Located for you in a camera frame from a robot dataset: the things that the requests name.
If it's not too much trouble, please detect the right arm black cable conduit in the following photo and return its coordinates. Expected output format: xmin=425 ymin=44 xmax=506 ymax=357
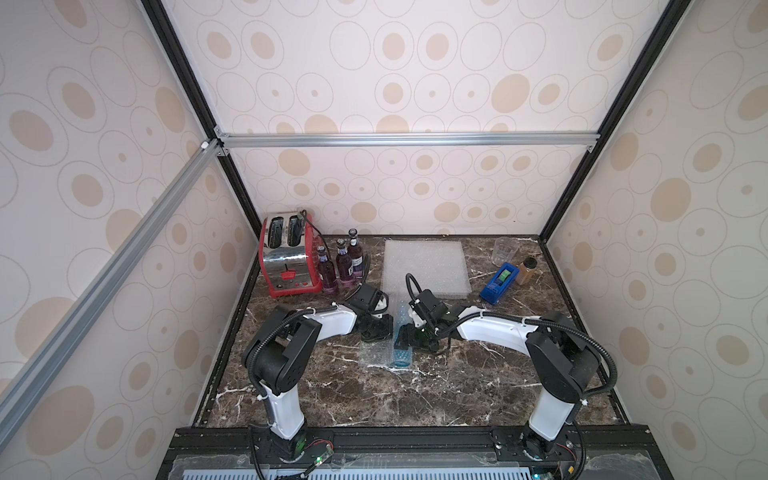
xmin=404 ymin=272 xmax=619 ymax=398

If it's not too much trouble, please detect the purple bottle front left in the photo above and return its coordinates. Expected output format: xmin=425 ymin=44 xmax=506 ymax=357
xmin=317 ymin=245 xmax=339 ymax=295

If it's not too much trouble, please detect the purple bottle rear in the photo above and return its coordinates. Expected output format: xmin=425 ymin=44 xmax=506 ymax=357
xmin=348 ymin=228 xmax=364 ymax=279

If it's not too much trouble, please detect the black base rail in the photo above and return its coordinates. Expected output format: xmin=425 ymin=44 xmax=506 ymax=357
xmin=156 ymin=425 xmax=672 ymax=479

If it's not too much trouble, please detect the black left frame post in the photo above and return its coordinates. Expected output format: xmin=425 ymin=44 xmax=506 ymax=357
xmin=140 ymin=0 xmax=262 ymax=236

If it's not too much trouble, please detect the horizontal aluminium frame bar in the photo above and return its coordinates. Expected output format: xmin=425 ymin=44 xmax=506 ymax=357
xmin=220 ymin=131 xmax=600 ymax=149

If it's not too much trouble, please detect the stack of bubble wrap sheets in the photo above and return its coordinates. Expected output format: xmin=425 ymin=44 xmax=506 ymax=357
xmin=381 ymin=240 xmax=471 ymax=299

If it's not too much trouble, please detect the blue tape dispenser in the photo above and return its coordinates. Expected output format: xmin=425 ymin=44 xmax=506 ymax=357
xmin=479 ymin=263 xmax=519 ymax=305

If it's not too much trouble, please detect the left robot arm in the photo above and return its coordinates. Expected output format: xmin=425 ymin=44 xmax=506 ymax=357
xmin=241 ymin=284 xmax=393 ymax=441

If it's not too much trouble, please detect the diagonal aluminium frame bar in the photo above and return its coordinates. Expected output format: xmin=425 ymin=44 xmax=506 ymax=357
xmin=1 ymin=138 xmax=223 ymax=449

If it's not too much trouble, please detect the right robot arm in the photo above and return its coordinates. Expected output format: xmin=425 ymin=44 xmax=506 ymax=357
xmin=395 ymin=290 xmax=618 ymax=455

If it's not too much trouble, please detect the purple bottle middle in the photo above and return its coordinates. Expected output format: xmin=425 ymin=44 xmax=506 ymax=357
xmin=336 ymin=238 xmax=355 ymax=287

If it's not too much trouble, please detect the black toaster power cord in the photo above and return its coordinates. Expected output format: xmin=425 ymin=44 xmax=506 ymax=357
xmin=298 ymin=209 xmax=333 ymax=263

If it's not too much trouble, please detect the brown spice jar black lid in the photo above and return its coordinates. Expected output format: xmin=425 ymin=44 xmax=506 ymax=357
xmin=516 ymin=256 xmax=538 ymax=286

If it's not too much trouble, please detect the black right frame post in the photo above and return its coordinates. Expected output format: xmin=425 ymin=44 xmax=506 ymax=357
xmin=539 ymin=0 xmax=692 ymax=245

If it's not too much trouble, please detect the blue liquid glass bottle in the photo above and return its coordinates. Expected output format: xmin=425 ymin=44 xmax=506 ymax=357
xmin=392 ymin=296 xmax=413 ymax=369

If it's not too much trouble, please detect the purple bottle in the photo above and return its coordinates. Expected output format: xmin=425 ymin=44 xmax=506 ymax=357
xmin=348 ymin=228 xmax=364 ymax=279
xmin=336 ymin=238 xmax=355 ymax=287
xmin=317 ymin=245 xmax=339 ymax=295

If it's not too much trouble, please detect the clear drinking glass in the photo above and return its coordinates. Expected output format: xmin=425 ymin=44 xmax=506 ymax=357
xmin=491 ymin=237 xmax=519 ymax=267

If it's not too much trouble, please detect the red and chrome toaster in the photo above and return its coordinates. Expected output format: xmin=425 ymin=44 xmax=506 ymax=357
xmin=259 ymin=210 xmax=322 ymax=298

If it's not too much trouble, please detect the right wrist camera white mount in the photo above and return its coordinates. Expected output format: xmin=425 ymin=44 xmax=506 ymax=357
xmin=409 ymin=309 xmax=426 ymax=329

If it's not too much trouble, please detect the black frame post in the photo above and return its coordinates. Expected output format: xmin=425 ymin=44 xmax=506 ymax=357
xmin=539 ymin=0 xmax=692 ymax=245
xmin=140 ymin=0 xmax=262 ymax=236

